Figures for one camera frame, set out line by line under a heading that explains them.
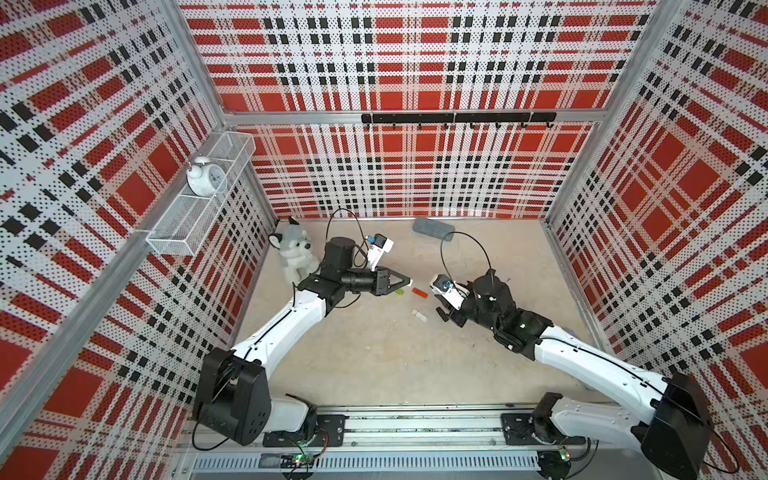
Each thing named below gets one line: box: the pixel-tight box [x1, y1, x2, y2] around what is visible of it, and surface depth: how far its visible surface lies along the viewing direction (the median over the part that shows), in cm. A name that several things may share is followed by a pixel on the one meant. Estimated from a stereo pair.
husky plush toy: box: [268, 216, 320, 285], surface depth 94 cm
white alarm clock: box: [186, 156, 228, 197], surface depth 72 cm
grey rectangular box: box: [412, 217, 455, 242], surface depth 117 cm
